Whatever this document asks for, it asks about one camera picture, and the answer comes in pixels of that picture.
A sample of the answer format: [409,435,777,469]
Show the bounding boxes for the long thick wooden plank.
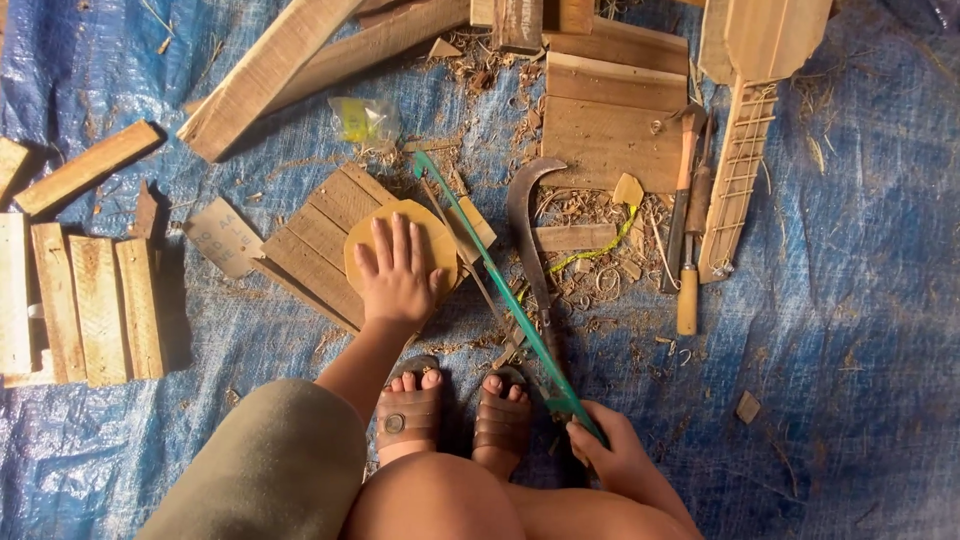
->
[175,0,366,165]

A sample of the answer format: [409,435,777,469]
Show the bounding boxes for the pale wooden plank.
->
[115,237,168,381]
[68,235,131,388]
[30,222,88,384]
[0,213,34,377]

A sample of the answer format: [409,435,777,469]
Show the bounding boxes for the long thin wooden plank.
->
[183,0,472,119]

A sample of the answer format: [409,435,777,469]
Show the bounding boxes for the pale wooden handled chisel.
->
[676,232,700,337]

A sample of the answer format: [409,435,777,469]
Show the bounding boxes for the brown left sandal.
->
[374,355,444,467]

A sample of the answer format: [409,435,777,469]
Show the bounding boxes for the small flat wood block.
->
[531,222,618,253]

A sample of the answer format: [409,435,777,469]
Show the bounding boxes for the person's leg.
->
[340,450,528,540]
[501,480,706,540]

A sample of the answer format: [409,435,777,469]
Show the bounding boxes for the dark brown handled file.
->
[684,112,716,237]

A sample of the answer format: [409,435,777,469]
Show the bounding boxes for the brown right sandal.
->
[471,365,534,482]

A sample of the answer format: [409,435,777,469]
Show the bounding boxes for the large square wooden board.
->
[539,95,686,195]

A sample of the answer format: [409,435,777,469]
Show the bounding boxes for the light wood strip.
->
[448,195,498,252]

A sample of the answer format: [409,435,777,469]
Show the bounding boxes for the slatted wooden panel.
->
[253,160,498,336]

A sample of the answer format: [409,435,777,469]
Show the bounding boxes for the pile of wood shavings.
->
[420,30,699,376]

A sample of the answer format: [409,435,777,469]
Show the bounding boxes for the person's right leg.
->
[501,480,706,540]

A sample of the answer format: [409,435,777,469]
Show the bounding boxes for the small wood chip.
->
[734,390,763,426]

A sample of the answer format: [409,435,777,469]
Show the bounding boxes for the clear plastic bag yellow contents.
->
[327,95,404,149]

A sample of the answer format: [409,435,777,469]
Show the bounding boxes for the narrow wooden board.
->
[546,15,690,77]

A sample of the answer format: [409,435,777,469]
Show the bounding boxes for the round thin wooden disc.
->
[342,198,461,303]

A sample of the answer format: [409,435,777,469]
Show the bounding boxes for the person's right hand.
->
[565,401,658,493]

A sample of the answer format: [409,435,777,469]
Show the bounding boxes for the wooden plank offcut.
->
[0,136,30,201]

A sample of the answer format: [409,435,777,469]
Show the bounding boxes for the khaki shorts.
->
[134,378,369,540]

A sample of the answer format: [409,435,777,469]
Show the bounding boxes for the green frame saw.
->
[411,149,610,445]

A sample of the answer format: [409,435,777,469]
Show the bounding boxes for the yellow measuring tape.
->
[546,204,639,276]

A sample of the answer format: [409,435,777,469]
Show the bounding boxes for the grey printed cardboard piece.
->
[182,195,266,281]

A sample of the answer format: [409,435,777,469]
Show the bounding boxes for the wooden string instrument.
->
[696,0,835,285]

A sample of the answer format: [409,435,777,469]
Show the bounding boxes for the blue tarpaulin sheet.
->
[0,0,960,540]

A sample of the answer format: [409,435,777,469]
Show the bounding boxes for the curved metal sickle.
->
[505,156,570,363]

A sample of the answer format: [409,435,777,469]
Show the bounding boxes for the person's left hand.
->
[354,212,450,326]

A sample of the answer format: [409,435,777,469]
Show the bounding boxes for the small dark wood wedge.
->
[132,179,161,242]

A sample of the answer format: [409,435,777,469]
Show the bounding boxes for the person's left leg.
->
[340,450,528,540]

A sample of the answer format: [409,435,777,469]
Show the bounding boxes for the brown sandal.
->
[471,365,534,482]
[374,355,444,467]

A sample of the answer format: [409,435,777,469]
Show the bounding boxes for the dark upright wood block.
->
[492,0,544,56]

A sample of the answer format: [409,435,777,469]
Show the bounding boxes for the short loose wooden plank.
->
[14,119,165,218]

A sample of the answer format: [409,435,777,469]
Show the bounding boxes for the moulded wooden board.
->
[544,50,690,114]

